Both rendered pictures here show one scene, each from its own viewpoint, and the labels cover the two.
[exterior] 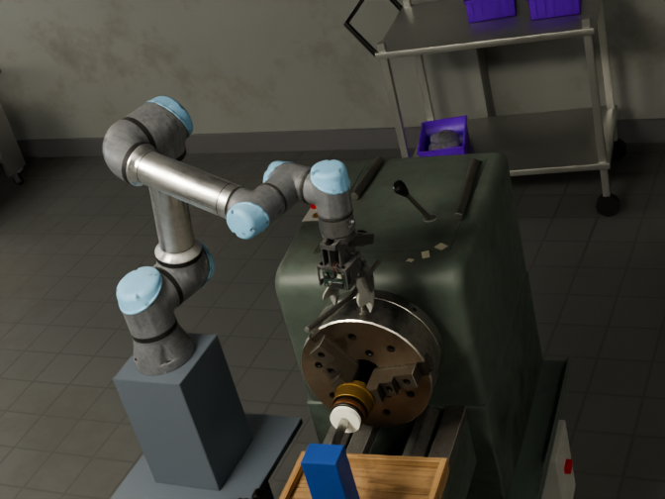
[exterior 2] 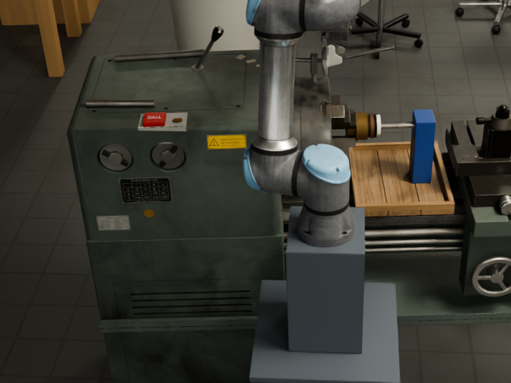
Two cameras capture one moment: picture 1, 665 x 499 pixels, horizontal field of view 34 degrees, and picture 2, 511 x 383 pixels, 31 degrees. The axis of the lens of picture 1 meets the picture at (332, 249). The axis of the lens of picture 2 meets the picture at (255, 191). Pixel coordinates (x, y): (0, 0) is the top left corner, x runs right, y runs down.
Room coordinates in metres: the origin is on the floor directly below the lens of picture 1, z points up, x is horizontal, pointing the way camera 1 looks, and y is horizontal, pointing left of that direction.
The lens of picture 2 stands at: (3.24, 2.14, 2.57)
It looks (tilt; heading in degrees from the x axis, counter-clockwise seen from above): 35 degrees down; 246
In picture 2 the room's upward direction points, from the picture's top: 3 degrees counter-clockwise
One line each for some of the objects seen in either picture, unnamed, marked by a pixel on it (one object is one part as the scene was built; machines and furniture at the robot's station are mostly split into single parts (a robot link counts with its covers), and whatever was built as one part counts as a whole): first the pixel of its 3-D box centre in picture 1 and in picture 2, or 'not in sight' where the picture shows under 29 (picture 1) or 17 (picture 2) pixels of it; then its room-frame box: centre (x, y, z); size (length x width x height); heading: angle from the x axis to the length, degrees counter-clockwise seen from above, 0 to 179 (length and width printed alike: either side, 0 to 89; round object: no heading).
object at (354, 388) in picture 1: (352, 403); (360, 126); (1.96, 0.05, 1.08); 0.09 x 0.09 x 0.09; 64
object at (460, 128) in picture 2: not in sight; (490, 160); (1.60, 0.24, 0.95); 0.43 x 0.18 x 0.04; 64
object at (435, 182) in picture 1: (408, 272); (183, 140); (2.46, -0.18, 1.06); 0.59 x 0.48 x 0.39; 154
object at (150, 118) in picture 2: not in sight; (154, 120); (2.60, -0.01, 1.26); 0.06 x 0.06 x 0.02; 64
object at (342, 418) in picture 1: (337, 437); (396, 125); (1.86, 0.09, 1.08); 0.13 x 0.07 x 0.07; 154
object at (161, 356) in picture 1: (158, 340); (326, 213); (2.32, 0.47, 1.15); 0.15 x 0.15 x 0.10
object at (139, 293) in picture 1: (146, 300); (323, 175); (2.32, 0.47, 1.27); 0.13 x 0.12 x 0.14; 136
